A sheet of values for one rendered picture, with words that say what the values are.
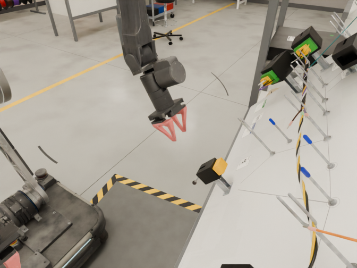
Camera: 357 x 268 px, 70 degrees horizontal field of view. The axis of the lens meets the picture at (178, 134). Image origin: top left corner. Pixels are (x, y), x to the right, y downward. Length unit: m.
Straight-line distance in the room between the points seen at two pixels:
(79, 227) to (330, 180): 1.33
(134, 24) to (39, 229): 1.27
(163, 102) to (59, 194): 1.22
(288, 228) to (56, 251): 1.26
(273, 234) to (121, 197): 1.54
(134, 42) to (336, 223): 0.56
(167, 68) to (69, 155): 1.87
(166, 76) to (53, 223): 1.20
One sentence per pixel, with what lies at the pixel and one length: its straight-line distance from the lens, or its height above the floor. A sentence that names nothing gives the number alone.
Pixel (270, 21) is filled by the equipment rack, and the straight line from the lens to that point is 1.17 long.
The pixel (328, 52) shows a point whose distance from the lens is 1.29.
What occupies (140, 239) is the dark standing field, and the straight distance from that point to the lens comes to 1.76.
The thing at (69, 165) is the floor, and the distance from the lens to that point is 2.32.
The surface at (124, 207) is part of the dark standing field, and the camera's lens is 1.90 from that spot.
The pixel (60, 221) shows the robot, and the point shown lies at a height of 0.26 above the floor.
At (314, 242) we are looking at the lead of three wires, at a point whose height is 1.24.
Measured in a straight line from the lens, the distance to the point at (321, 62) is 1.04.
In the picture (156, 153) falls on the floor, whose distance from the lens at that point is 2.25.
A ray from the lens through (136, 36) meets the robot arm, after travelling 0.66.
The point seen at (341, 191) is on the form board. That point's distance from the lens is 0.52.
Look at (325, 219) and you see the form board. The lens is 0.50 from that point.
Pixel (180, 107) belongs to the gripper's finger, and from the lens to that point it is 0.73.
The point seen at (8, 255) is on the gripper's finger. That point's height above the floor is 1.12.
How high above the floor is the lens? 1.52
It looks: 38 degrees down
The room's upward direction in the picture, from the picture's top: straight up
